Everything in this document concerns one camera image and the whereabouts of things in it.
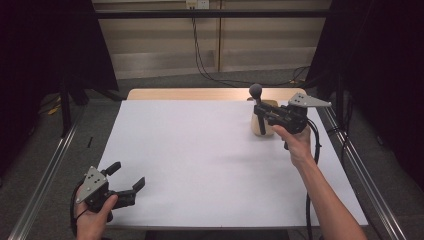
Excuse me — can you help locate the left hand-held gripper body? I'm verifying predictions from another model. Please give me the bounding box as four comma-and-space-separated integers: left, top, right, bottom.
75, 165, 137, 214

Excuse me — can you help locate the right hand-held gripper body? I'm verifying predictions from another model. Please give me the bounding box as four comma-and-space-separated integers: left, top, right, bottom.
274, 92, 333, 135

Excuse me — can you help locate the beige square cup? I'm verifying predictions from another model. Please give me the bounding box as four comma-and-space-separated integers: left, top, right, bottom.
250, 99, 280, 137

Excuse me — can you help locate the black-handled fluffy makeup brush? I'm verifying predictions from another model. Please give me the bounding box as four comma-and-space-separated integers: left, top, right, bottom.
248, 83, 268, 136

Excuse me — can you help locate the person's right hand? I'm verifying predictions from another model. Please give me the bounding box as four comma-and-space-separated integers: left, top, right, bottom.
271, 125, 314, 169

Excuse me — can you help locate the person's left hand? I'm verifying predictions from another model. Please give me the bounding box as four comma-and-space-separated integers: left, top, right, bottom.
74, 189, 118, 238

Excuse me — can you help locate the black metal stand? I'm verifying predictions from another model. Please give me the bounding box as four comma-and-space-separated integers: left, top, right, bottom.
334, 73, 346, 129
58, 76, 73, 138

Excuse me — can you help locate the white table mat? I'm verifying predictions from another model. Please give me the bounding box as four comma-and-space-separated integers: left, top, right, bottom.
74, 99, 369, 229

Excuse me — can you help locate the black curtain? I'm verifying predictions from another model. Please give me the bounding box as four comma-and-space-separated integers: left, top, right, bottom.
304, 0, 424, 191
0, 0, 120, 178

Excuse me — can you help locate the left hand-held gripper cable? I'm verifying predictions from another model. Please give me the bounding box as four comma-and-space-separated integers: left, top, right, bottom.
69, 180, 88, 236

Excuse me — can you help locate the hand-held gripper cable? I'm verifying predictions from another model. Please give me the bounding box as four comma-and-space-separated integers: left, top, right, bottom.
304, 119, 323, 240
69, 180, 88, 236

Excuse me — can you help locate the right hand-held gripper cable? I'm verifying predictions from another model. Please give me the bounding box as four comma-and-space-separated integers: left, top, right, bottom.
304, 119, 323, 240

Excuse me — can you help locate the aluminium floor rail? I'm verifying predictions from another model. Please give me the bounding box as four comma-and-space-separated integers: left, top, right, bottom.
8, 109, 86, 240
316, 99, 408, 240

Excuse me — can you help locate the black wall cable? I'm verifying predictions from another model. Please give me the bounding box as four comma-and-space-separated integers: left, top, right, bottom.
190, 6, 311, 88

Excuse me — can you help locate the black horizontal frame bar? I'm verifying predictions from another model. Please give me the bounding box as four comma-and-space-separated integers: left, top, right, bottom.
94, 9, 332, 20

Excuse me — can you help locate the white wall socket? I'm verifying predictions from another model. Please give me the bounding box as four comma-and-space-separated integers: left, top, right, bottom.
185, 0, 210, 10

